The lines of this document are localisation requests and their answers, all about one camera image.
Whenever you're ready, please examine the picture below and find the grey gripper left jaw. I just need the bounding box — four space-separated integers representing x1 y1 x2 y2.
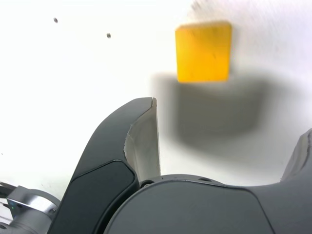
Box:
47 97 163 234

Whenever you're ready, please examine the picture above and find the yellow cube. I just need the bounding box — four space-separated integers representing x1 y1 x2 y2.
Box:
175 19 233 84

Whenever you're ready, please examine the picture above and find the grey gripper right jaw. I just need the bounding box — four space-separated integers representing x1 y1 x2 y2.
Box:
103 129 312 234

